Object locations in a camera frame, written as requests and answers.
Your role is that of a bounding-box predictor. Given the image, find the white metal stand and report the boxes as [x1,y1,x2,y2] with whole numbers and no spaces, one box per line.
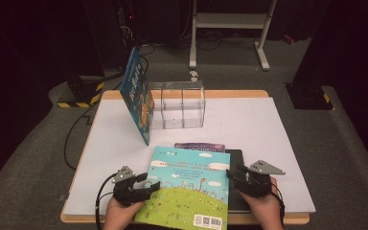
[189,0,278,72]

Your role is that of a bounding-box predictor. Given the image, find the wooden table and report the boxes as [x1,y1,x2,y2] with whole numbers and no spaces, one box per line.
[59,89,311,225]

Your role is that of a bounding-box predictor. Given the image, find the purple paperback book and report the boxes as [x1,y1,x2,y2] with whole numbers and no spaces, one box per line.
[173,142,226,153]

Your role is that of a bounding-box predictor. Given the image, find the right hand-held gripper cable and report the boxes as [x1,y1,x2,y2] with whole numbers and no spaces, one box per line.
[269,183,286,224]

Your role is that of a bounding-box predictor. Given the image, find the black yellow striped stand base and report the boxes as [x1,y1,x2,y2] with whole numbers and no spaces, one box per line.
[286,80,335,111]
[57,75,105,108]

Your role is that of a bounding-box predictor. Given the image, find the dark blue hardcover picture book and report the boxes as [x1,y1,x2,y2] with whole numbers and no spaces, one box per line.
[119,46,155,147]

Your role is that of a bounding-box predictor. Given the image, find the person's right hand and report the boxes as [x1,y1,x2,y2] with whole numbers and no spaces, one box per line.
[239,177,285,230]

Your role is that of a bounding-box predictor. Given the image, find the black hardcover book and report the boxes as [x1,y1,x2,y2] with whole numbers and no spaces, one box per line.
[224,149,252,215]

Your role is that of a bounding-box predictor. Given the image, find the left hand-held gripper cable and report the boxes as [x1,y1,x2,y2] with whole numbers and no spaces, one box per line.
[95,172,123,230]

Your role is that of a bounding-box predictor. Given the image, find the black floor cable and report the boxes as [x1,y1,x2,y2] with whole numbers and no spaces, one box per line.
[62,44,157,171]

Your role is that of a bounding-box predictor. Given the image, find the clear acrylic book rack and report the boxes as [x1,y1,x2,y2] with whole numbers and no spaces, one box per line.
[148,80,206,130]

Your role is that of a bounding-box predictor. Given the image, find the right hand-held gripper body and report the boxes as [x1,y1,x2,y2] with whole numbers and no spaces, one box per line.
[245,159,287,198]

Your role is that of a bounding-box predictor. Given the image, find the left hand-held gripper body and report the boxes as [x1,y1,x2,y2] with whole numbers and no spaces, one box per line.
[111,164,139,207]

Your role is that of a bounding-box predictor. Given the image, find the person's left hand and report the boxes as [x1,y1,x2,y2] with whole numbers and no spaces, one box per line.
[103,197,145,230]

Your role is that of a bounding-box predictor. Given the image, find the hand-held gripper cable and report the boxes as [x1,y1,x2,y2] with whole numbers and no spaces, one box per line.
[269,183,286,224]
[95,172,123,230]

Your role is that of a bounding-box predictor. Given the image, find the light blue thin picture book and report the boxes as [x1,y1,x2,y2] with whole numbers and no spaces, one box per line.
[133,146,231,230]

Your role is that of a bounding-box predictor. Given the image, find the dark equipment rack with cables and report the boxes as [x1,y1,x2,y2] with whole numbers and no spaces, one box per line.
[116,0,142,49]

